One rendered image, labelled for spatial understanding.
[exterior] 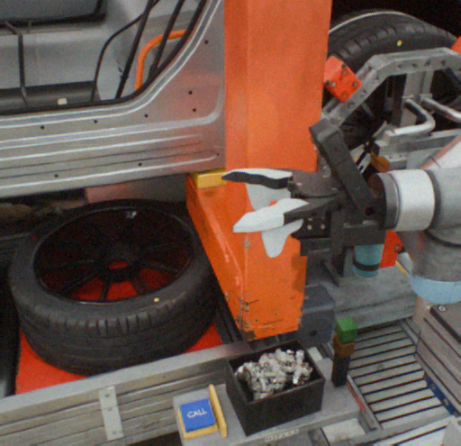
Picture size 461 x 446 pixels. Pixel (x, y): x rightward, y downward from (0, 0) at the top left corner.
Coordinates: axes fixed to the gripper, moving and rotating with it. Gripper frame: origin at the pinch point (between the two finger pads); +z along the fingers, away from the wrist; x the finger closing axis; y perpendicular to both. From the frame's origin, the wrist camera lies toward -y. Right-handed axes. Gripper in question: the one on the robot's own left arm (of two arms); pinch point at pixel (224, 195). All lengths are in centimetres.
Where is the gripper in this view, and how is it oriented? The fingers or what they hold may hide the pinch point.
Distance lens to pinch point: 63.8
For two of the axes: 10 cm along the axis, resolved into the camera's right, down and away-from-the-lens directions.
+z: -9.9, 0.6, -0.8
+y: 0.2, 9.0, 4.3
